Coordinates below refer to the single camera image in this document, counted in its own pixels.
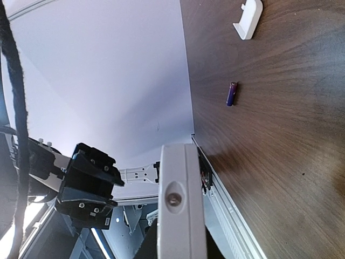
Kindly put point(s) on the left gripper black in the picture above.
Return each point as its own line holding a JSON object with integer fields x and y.
{"x": 85, "y": 194}

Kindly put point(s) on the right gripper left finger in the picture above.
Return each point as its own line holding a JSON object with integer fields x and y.
{"x": 148, "y": 248}

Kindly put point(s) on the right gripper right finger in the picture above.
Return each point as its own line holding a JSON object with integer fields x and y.
{"x": 213, "y": 251}

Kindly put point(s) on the white remote control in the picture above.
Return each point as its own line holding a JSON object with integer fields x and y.
{"x": 180, "y": 226}

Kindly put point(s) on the purple AAA battery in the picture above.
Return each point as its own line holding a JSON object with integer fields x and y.
{"x": 231, "y": 93}

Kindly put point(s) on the white battery cover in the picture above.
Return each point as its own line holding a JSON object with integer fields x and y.
{"x": 252, "y": 10}

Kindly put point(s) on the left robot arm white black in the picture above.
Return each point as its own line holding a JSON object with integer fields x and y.
{"x": 133, "y": 193}

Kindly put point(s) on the front aluminium rail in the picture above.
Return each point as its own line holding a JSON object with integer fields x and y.
{"x": 226, "y": 224}

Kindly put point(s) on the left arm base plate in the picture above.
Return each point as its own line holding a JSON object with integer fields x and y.
{"x": 206, "y": 172}

